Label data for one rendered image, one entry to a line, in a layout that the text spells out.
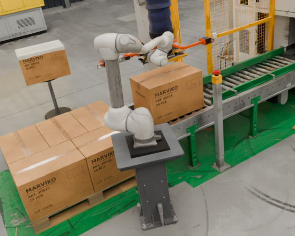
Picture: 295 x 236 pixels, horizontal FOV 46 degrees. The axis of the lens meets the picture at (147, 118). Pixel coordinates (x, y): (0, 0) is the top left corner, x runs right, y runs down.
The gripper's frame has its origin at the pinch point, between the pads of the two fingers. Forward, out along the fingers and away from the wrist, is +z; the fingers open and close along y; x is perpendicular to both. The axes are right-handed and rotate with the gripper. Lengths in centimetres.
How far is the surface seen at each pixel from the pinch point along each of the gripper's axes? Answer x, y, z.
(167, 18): 29.0, -24.6, -9.2
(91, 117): -43, 70, 48
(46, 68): -46, 46, 177
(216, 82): 44, 29, -53
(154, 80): 9.0, 29.9, -5.2
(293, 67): 185, 66, -26
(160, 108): 4, 53, -18
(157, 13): 19.6, -31.1, -7.2
